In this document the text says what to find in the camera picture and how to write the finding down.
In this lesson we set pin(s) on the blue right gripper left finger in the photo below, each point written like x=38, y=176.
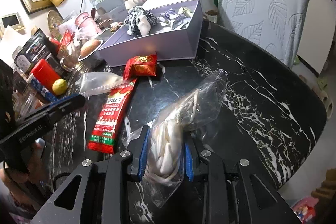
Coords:
x=142, y=161

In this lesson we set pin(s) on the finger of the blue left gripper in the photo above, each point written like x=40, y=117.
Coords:
x=67, y=103
x=55, y=111

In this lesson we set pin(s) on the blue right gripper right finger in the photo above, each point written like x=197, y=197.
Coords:
x=189, y=163

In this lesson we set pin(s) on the clear plastic bag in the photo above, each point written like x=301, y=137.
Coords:
x=96, y=83

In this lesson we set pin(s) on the long red seasoning packet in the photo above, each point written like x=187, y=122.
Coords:
x=105, y=131

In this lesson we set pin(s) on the small red snack packet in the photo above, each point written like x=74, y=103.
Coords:
x=139, y=66

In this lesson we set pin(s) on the black white checkered cloth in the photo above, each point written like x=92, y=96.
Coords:
x=131, y=20

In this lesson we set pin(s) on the yellow lemon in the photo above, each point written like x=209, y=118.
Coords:
x=59, y=87

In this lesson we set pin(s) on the red cylindrical can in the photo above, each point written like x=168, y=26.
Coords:
x=45, y=74

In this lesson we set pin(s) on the glass mug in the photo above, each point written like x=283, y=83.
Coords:
x=68, y=56

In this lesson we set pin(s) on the steel bowl with bread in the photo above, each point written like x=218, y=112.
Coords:
x=89, y=48

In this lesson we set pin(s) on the black printed package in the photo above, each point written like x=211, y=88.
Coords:
x=27, y=56

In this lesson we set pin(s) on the pink cup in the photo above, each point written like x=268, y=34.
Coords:
x=86, y=24

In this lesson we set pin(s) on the white cardboard box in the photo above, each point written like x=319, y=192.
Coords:
x=112, y=9

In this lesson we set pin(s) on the lavender open gift box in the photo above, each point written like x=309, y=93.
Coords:
x=166, y=43

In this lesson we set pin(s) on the pink slippers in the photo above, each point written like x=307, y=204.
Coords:
x=320, y=88

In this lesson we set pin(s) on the white cabinet counter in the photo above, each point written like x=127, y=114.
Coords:
x=318, y=33

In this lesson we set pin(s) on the near light blue chair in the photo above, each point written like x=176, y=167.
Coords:
x=274, y=25

